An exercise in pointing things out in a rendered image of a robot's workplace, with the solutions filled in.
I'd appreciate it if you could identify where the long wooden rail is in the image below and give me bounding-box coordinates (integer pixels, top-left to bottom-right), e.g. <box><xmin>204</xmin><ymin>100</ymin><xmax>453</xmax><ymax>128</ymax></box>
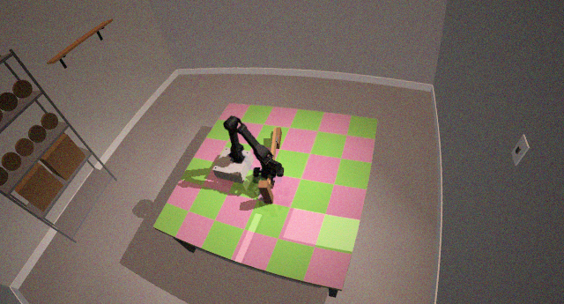
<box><xmin>267</xmin><ymin>128</ymin><xmax>278</xmax><ymax>187</ymax></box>

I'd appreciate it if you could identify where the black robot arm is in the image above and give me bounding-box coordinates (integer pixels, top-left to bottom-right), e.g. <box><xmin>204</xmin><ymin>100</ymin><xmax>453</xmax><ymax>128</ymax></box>
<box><xmin>223</xmin><ymin>116</ymin><xmax>282</xmax><ymax>173</ymax></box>

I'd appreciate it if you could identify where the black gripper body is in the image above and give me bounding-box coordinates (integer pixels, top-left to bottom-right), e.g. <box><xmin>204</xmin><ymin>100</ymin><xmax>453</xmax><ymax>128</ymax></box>
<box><xmin>253</xmin><ymin>167</ymin><xmax>284</xmax><ymax>177</ymax></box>

